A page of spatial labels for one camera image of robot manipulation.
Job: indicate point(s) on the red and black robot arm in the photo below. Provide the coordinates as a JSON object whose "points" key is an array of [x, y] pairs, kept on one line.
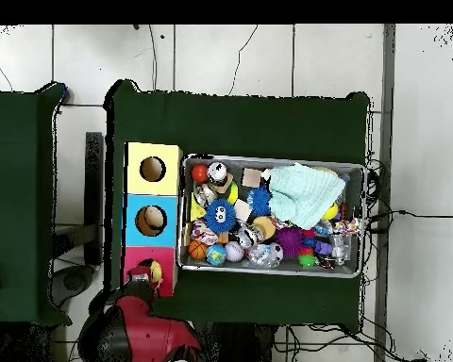
{"points": [[147, 335]]}

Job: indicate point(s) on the cream knitted cloth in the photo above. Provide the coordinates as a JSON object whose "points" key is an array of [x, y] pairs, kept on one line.
{"points": [[265, 174]]}

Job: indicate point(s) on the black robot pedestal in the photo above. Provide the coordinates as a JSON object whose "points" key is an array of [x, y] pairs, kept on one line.
{"points": [[241, 347]]}

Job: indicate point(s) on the yellow smiley face ball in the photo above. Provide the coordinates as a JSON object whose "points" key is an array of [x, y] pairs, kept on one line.
{"points": [[331, 213]]}

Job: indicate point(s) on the globe print ball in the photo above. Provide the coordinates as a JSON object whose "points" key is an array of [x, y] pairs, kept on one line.
{"points": [[216, 255]]}

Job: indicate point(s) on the plain orange ball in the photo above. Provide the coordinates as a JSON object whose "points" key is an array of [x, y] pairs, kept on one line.
{"points": [[199, 172]]}

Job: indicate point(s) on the small orange basketball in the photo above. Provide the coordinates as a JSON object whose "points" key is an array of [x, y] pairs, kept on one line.
{"points": [[198, 249]]}

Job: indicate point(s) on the black and white soccer ball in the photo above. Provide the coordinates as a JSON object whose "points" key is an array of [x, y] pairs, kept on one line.
{"points": [[276, 252]]}

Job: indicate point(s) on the white baseball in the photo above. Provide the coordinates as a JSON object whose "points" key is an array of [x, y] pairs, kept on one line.
{"points": [[234, 252]]}

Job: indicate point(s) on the mint green cloth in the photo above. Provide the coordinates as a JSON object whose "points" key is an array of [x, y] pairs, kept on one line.
{"points": [[305, 192]]}

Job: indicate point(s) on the blue spiky ball with eyes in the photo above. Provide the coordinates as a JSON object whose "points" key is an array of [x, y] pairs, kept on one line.
{"points": [[219, 217]]}

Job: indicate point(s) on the wooden box with three holes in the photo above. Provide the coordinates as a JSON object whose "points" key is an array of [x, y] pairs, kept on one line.
{"points": [[151, 186]]}

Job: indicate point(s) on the plain wooden cube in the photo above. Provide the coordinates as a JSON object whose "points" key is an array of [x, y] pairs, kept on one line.
{"points": [[242, 210]]}

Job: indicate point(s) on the dark green side tablecloth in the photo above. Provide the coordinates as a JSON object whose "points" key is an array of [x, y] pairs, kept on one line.
{"points": [[19, 245]]}

